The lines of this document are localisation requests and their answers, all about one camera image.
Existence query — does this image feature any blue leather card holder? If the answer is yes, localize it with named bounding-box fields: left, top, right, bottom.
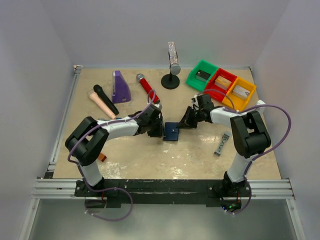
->
left=163, top=122, right=180, bottom=142

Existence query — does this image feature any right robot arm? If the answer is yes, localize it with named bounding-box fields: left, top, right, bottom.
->
left=177, top=94, right=271, bottom=193

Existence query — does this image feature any dark card in green bin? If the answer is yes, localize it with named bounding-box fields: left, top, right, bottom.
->
left=195, top=70, right=211, bottom=82

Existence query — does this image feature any tan card in red bin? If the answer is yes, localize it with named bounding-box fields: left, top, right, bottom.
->
left=214, top=76, right=232, bottom=90

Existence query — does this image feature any white card in yellow bin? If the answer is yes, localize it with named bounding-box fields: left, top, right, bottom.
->
left=232, top=85, right=251, bottom=100

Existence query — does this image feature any red storage bin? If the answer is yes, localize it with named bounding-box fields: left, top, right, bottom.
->
left=204, top=68, right=237, bottom=102

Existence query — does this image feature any black microphone stand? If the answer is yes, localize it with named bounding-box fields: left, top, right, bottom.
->
left=161, top=73, right=180, bottom=90

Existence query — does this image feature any purple metronome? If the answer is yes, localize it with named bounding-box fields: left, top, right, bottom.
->
left=112, top=70, right=131, bottom=104

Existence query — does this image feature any red microphone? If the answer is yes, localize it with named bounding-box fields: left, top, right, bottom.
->
left=136, top=73, right=160, bottom=104

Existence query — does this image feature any yellow storage bin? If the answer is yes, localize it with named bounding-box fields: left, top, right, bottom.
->
left=222, top=77, right=257, bottom=111

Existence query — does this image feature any green storage bin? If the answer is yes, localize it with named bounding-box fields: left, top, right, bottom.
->
left=185, top=59, right=219, bottom=92

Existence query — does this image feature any glitter microphone on stand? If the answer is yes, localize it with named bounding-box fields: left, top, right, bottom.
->
left=168, top=41, right=181, bottom=75

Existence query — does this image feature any orange blue toy brick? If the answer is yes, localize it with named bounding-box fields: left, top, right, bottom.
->
left=98, top=153, right=107, bottom=163

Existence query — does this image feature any black microphone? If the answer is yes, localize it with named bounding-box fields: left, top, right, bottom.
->
left=93, top=84, right=119, bottom=116

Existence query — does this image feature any pink microphone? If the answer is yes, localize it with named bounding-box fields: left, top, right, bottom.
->
left=88, top=92, right=116, bottom=120

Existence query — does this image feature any white grey metronome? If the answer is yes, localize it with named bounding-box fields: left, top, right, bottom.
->
left=254, top=100, right=266, bottom=111

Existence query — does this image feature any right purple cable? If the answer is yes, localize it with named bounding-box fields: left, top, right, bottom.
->
left=197, top=88, right=293, bottom=215

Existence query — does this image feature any purple cable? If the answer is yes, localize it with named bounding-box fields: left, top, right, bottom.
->
left=67, top=89, right=157, bottom=222
left=197, top=88, right=293, bottom=215

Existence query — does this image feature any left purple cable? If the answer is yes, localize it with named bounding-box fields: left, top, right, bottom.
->
left=67, top=89, right=157, bottom=222

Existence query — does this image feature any aluminium left frame rail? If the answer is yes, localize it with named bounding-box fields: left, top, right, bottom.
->
left=43, top=65, right=83, bottom=179

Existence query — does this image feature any aluminium frame rail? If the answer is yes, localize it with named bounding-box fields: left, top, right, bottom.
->
left=43, top=65, right=83, bottom=179
left=32, top=178, right=295, bottom=200

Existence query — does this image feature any aluminium front frame rail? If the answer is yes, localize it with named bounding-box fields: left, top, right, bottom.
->
left=32, top=178, right=295, bottom=200

